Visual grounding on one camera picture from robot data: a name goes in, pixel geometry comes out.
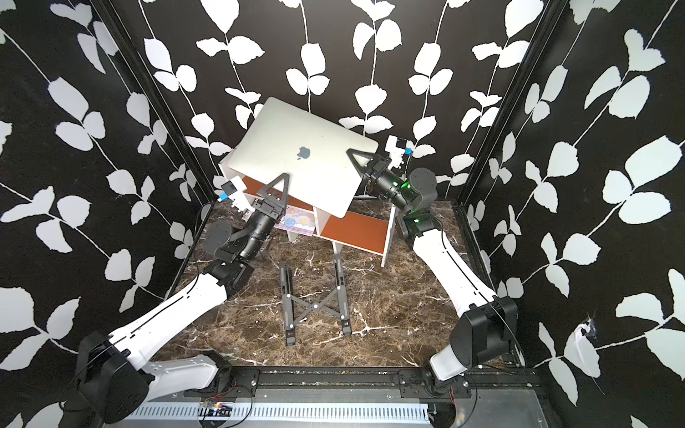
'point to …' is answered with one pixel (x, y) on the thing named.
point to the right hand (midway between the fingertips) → (344, 151)
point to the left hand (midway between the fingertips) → (289, 178)
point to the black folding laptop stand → (296, 309)
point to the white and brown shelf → (366, 228)
